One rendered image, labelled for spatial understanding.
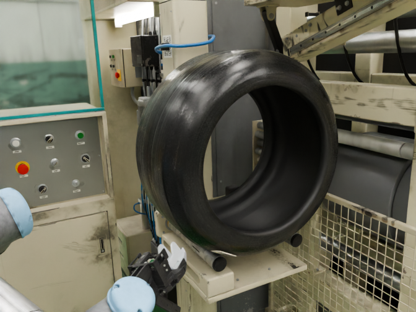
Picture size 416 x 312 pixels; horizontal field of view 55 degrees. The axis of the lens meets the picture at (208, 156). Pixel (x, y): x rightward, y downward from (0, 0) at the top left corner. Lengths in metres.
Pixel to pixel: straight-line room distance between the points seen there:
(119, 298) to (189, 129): 0.46
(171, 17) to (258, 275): 0.88
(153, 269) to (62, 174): 0.96
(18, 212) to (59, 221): 0.83
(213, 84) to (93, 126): 0.83
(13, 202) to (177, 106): 0.42
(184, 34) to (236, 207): 0.62
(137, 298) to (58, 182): 1.14
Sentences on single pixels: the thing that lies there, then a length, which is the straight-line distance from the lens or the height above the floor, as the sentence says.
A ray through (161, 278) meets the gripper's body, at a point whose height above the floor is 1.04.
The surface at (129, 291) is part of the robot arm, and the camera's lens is 0.66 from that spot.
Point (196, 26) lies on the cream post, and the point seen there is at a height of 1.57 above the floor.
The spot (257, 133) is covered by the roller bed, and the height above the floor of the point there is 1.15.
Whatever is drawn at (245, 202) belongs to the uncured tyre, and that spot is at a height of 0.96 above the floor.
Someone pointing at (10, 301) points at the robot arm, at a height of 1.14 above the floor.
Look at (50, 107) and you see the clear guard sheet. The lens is 1.66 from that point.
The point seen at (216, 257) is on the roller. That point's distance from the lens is 1.17.
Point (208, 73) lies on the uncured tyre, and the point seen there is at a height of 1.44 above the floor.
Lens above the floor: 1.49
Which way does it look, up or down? 15 degrees down
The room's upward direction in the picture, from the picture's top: 2 degrees counter-clockwise
